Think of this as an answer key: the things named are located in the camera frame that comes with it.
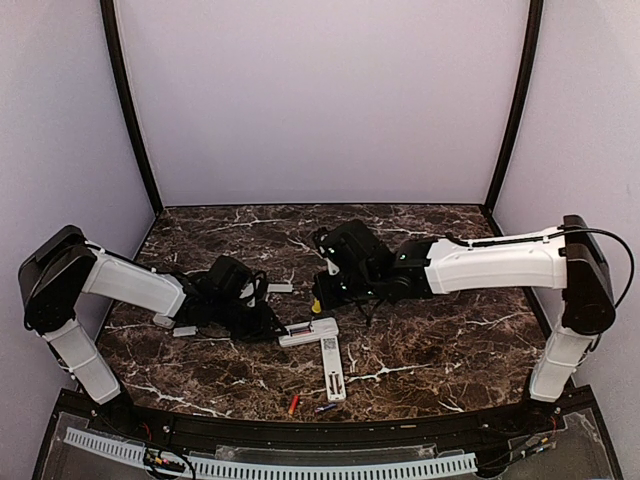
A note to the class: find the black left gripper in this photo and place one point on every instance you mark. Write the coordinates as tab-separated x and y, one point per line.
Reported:
261	331

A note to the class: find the plain white slim remote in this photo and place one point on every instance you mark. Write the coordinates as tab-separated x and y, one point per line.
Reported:
164	321

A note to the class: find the black frame post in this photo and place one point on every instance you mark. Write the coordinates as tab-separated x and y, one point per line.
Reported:
521	89
126	101

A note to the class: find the yellow handled screwdriver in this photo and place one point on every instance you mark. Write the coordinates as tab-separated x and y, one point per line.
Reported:
316	307

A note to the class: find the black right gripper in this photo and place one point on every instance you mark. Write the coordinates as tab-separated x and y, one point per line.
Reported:
327	299

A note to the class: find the right black frame post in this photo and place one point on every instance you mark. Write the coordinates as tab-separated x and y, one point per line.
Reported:
521	89

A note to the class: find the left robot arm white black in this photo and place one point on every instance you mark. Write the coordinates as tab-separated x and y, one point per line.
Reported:
68	266

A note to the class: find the left black frame post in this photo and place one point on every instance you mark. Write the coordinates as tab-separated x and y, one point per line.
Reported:
126	101

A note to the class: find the grey battery cover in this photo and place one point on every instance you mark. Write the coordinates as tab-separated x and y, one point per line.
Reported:
280	288

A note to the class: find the white remote with barcode label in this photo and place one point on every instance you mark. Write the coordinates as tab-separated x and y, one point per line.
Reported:
326	327

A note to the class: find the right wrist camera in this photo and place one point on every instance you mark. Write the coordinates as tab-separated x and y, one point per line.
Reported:
325	251

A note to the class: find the red blue battery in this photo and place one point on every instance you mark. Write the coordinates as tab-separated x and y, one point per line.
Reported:
293	404

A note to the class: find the white button remote control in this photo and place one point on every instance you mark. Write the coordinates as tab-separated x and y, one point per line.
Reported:
333	370

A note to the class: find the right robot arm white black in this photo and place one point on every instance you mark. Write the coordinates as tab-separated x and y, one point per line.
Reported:
567	258

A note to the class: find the white slotted cable duct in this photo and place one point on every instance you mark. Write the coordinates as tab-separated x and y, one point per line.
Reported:
236	463

